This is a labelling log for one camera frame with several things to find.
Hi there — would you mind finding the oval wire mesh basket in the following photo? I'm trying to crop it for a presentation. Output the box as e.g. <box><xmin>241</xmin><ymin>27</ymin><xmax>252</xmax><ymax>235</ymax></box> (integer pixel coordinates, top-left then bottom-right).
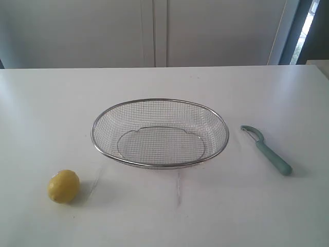
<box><xmin>90</xmin><ymin>98</ymin><xmax>229</xmax><ymax>169</ymax></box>

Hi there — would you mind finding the teal handled peeler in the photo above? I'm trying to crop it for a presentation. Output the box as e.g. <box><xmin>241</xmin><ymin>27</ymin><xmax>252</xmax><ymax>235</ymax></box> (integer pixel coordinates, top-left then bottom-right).
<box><xmin>241</xmin><ymin>125</ymin><xmax>293</xmax><ymax>176</ymax></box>

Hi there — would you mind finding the yellow lemon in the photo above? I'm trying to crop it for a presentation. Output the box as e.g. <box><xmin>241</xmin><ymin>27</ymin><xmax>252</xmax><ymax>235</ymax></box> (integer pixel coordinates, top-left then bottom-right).
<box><xmin>47</xmin><ymin>170</ymin><xmax>80</xmax><ymax>204</ymax></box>

